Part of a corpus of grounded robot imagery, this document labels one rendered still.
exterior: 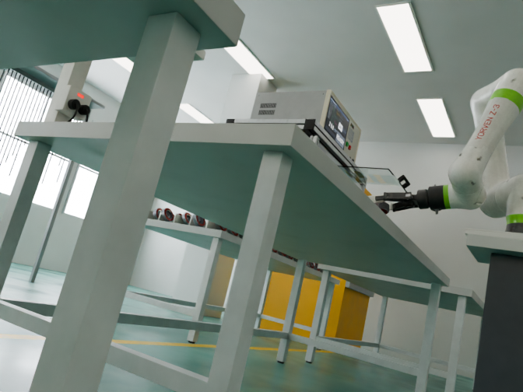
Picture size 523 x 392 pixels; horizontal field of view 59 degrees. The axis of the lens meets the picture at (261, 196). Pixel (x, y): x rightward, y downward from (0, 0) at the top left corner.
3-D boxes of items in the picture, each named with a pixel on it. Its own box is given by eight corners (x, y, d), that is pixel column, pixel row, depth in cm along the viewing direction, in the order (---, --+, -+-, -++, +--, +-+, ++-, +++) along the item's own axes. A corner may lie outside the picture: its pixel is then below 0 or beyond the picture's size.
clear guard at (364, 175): (411, 197, 224) (412, 186, 225) (398, 182, 204) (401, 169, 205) (346, 192, 241) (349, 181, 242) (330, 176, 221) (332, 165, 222)
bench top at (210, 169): (448, 287, 277) (450, 278, 278) (290, 145, 96) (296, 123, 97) (298, 260, 330) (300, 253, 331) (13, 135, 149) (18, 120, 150)
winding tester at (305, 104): (354, 167, 235) (361, 130, 239) (321, 132, 199) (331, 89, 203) (286, 163, 255) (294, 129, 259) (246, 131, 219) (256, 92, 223)
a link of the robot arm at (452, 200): (489, 214, 168) (486, 189, 174) (485, 194, 159) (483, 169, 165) (447, 217, 175) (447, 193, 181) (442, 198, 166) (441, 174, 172)
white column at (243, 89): (220, 318, 603) (277, 88, 671) (200, 315, 565) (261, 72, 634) (191, 309, 629) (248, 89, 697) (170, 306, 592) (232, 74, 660)
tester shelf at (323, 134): (364, 183, 241) (366, 175, 242) (313, 129, 185) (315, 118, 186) (289, 177, 264) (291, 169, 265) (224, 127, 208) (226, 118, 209)
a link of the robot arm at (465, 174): (520, 122, 170) (489, 117, 177) (517, 99, 162) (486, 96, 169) (475, 199, 160) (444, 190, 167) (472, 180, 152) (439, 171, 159)
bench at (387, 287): (482, 393, 440) (493, 313, 455) (456, 409, 287) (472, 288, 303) (370, 361, 498) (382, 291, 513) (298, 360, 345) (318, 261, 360)
